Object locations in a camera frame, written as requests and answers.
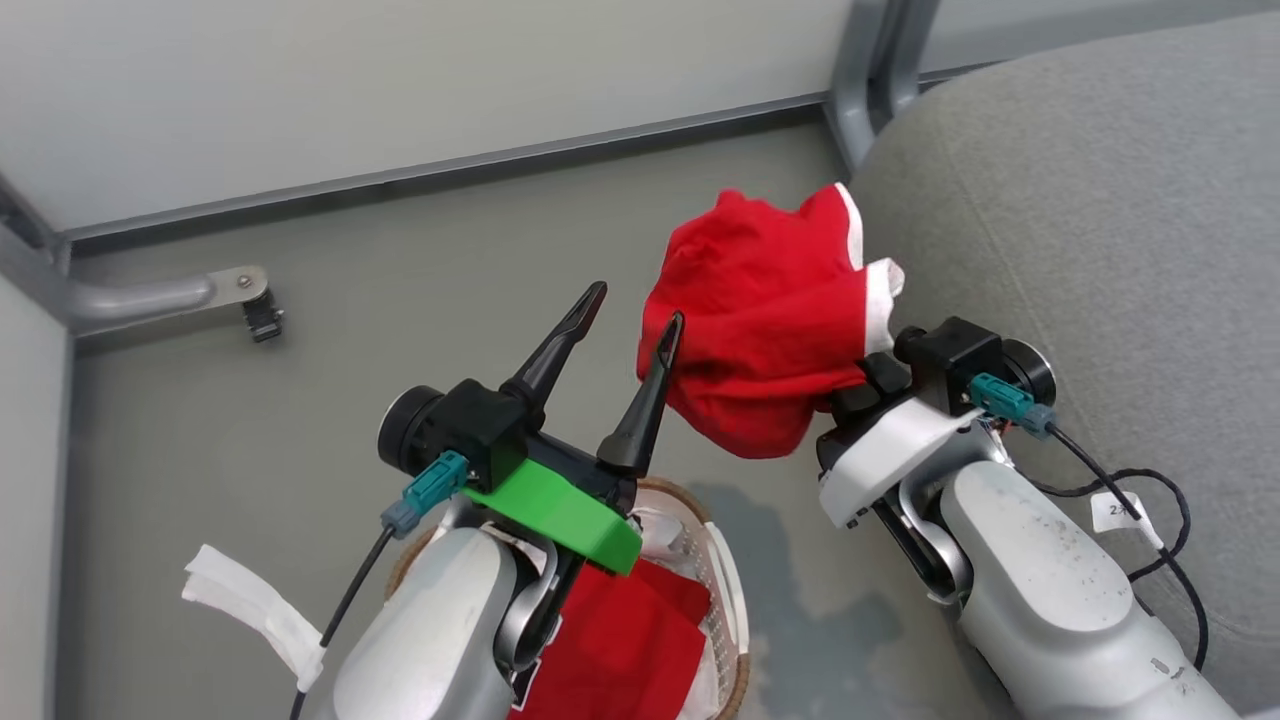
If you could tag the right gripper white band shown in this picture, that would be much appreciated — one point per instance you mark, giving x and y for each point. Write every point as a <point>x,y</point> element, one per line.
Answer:
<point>890,450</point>

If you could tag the white laundry basket brown rim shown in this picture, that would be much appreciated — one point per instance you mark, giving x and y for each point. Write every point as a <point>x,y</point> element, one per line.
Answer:
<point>725,600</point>

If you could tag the grey partition support foot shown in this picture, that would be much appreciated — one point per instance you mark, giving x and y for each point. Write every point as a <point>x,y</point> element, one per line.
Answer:
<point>140,297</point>

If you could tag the red garment with white trim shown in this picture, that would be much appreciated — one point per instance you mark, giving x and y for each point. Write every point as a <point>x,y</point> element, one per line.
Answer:
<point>760,320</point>

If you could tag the plain red garment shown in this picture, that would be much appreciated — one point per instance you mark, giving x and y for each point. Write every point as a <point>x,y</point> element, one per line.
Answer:
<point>620,650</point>

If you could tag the white basket liner cloth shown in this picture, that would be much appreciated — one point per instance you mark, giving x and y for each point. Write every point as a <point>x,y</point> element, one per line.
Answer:
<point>660,535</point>

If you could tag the small black caster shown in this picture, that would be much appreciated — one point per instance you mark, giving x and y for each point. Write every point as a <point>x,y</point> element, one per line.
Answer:
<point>265,320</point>

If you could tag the grey fabric sofa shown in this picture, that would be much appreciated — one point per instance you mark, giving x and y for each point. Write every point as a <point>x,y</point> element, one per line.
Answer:
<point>1100,200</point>

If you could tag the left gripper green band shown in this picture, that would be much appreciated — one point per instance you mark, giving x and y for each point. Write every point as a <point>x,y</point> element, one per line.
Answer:
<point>480,425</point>

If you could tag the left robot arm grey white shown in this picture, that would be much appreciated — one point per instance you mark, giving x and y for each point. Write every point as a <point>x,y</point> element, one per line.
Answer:
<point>430,630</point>

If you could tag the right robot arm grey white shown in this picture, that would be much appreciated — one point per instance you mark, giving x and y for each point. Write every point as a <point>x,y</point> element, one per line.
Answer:
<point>1050,590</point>

